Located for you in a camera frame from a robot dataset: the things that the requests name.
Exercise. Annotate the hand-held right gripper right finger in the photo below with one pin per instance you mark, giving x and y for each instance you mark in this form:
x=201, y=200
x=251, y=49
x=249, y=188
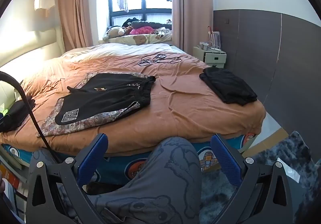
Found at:
x=225, y=161

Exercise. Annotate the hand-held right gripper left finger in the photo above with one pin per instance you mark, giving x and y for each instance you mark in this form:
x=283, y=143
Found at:
x=91, y=161

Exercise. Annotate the black pants with patterned trim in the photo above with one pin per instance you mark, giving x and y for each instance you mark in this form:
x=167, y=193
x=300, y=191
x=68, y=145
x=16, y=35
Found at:
x=100, y=98

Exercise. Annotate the blue printed bed sheet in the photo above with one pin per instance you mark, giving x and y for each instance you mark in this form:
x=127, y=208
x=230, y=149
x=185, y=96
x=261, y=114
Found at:
x=117, y=163

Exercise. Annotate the dark shaggy rug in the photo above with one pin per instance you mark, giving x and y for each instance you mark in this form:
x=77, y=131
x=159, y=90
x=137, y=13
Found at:
x=273, y=153

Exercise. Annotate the person's legs in grey pyjamas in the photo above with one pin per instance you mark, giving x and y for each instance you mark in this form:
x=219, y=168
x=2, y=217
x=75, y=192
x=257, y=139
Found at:
x=170, y=176

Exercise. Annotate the folded black clothes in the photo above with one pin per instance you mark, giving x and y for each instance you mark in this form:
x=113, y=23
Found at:
x=228, y=86

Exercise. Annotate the orange blanket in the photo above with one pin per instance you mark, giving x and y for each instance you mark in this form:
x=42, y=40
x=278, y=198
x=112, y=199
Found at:
x=175, y=103

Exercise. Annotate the dark bag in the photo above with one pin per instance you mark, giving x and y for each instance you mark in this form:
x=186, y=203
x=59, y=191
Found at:
x=15, y=116

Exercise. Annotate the white nightstand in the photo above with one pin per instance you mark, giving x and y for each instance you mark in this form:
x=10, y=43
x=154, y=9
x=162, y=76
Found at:
x=215, y=58

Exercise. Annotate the white plush toy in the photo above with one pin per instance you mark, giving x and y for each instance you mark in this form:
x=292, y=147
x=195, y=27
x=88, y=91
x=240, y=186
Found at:
x=114, y=32

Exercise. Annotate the bear-print cushion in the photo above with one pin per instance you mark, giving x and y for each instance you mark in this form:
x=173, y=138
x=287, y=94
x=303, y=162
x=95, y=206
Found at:
x=140, y=38

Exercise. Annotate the cream padded headboard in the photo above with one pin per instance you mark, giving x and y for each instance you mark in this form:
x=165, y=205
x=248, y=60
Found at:
x=25, y=45

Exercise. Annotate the pink cloth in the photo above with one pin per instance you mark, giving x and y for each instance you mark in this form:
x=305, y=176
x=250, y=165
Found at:
x=143, y=30

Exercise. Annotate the dark plush pile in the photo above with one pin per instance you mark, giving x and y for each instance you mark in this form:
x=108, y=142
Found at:
x=145, y=24

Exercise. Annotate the pink curtain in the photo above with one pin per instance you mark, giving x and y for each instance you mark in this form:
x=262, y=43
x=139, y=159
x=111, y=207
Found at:
x=82, y=8
x=190, y=8

